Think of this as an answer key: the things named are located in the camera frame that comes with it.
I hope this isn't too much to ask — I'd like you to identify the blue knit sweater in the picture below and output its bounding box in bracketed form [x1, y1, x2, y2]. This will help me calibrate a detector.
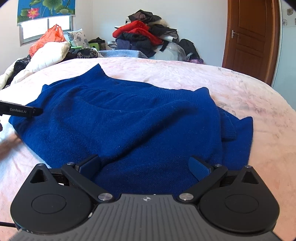
[9, 65, 253, 196]

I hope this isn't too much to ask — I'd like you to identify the pile of dark and red clothes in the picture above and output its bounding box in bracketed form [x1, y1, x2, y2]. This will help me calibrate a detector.
[112, 9, 204, 64]

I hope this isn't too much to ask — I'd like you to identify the white quilt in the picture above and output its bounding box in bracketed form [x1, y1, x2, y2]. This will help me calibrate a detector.
[1, 41, 71, 89]

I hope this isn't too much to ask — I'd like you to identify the pink fleece bed blanket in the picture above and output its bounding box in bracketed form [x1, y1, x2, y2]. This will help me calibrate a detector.
[1, 57, 295, 240]

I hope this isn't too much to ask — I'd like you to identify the orange plastic bag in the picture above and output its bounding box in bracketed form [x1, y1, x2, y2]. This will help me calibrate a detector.
[29, 24, 66, 57]

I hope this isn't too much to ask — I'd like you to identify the floral pillow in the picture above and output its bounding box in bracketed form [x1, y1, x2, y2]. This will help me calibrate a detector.
[67, 29, 89, 47]

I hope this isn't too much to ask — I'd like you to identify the lotus flower roller blind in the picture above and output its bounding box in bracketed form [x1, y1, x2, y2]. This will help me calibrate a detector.
[17, 0, 76, 25]

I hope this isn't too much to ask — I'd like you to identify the frosted glass sliding wardrobe door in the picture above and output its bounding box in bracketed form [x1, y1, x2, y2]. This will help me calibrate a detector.
[272, 1, 296, 109]

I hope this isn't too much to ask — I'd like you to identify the brown wooden door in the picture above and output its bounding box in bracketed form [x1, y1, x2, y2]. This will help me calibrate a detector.
[222, 0, 280, 85]

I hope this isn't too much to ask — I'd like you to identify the window with grey frame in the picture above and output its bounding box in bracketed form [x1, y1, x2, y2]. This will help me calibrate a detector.
[19, 16, 73, 46]

